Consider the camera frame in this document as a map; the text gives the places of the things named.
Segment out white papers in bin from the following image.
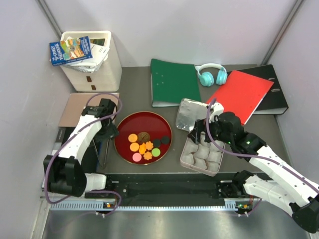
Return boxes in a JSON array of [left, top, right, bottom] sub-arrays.
[[65, 38, 110, 73]]

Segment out red round lacquer tray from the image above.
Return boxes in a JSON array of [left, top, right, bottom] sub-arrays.
[[114, 111, 172, 165]]

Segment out pink cookie tin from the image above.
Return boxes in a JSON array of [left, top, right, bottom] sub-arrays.
[[180, 132, 224, 177]]

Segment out pink round cookie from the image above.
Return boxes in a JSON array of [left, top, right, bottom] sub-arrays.
[[132, 152, 142, 162]]

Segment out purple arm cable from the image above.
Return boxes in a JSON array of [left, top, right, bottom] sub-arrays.
[[204, 98, 319, 195], [43, 91, 123, 215]]

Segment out black sandwich cookie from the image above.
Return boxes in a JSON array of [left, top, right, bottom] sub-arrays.
[[161, 136, 170, 145], [153, 138, 161, 148]]

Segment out green ring binder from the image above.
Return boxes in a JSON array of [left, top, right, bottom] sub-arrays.
[[150, 59, 201, 108]]

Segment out red folder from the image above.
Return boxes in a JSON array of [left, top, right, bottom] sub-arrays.
[[206, 70, 274, 125]]

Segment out orange fish cookie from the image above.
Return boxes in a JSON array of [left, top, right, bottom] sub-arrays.
[[139, 143, 147, 155]]

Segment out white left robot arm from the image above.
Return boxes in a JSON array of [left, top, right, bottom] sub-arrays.
[[43, 99, 119, 198]]

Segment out black ring binder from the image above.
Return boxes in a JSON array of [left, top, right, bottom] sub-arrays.
[[227, 65, 288, 115]]

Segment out orange flower cookie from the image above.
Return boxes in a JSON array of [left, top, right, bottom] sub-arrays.
[[143, 151, 153, 161], [145, 141, 154, 151]]

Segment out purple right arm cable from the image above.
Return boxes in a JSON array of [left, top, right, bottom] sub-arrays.
[[204, 98, 319, 195]]

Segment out blue treehouse book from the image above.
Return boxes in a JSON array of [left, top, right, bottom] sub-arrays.
[[49, 36, 92, 66]]

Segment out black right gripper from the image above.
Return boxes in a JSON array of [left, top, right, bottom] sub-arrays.
[[188, 116, 233, 144]]

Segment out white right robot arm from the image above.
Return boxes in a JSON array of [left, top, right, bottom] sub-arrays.
[[188, 102, 319, 234]]

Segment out white storage bin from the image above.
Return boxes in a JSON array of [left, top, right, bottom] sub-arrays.
[[61, 30, 122, 92]]

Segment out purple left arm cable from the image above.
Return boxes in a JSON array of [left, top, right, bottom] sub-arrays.
[[43, 91, 123, 215]]

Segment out teal headphones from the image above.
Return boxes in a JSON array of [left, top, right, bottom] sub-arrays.
[[195, 63, 228, 87]]

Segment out orange round cookie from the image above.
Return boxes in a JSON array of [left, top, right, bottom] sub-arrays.
[[128, 133, 138, 143], [130, 142, 140, 152]]

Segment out silver tin lid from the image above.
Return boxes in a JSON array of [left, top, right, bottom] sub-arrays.
[[175, 98, 208, 132]]

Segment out green round cookie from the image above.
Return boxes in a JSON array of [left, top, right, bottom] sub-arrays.
[[151, 148, 161, 157]]

